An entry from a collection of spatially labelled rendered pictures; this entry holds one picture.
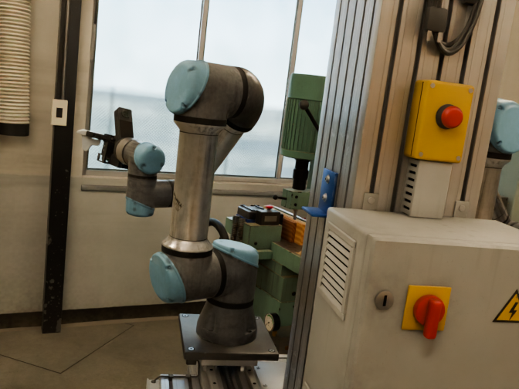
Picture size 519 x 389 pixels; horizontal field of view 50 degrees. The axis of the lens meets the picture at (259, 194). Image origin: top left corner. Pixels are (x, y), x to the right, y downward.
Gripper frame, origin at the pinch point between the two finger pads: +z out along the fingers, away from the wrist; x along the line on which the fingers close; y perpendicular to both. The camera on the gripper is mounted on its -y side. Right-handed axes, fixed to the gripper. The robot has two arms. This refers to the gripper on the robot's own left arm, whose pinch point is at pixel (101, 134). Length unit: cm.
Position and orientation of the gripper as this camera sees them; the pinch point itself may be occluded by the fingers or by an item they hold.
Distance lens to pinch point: 174.8
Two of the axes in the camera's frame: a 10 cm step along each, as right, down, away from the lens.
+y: -2.3, 9.7, 0.8
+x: 7.7, 1.2, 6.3
